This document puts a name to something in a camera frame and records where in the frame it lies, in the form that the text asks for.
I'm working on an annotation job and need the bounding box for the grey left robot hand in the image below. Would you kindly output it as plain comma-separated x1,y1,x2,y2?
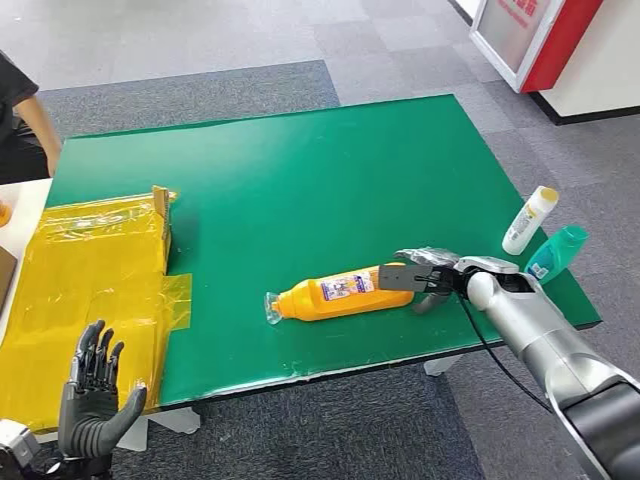
57,320,148,460

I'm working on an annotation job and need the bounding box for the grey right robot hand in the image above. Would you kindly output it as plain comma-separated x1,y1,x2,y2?
378,247,469,316

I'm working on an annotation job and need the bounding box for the orange bottle with clear cap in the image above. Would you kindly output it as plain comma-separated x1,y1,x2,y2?
263,263,416,327

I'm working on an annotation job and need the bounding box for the white bottle with yellow cap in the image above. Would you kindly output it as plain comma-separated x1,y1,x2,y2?
502,186,560,257

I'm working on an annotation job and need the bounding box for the teal bottle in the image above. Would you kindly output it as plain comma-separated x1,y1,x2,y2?
524,225,590,287

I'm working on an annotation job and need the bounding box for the white table foot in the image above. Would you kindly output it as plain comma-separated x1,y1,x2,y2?
115,405,202,454
423,353,467,378

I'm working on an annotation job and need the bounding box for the green table mat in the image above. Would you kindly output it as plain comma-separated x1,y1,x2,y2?
45,93,603,408

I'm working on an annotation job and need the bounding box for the yellow taped cardboard box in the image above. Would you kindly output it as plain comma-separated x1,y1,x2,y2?
0,185,193,433

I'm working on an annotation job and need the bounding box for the brown flat board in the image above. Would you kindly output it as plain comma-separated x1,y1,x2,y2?
0,245,19,314

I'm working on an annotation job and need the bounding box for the white side table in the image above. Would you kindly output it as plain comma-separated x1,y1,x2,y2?
0,177,54,347

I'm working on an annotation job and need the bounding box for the red and white kiosk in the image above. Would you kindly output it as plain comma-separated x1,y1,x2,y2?
469,0,640,127

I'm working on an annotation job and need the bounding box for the person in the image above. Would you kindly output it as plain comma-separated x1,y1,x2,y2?
0,50,63,187

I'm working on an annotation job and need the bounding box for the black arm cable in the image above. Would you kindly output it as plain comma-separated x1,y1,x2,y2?
457,294,555,415

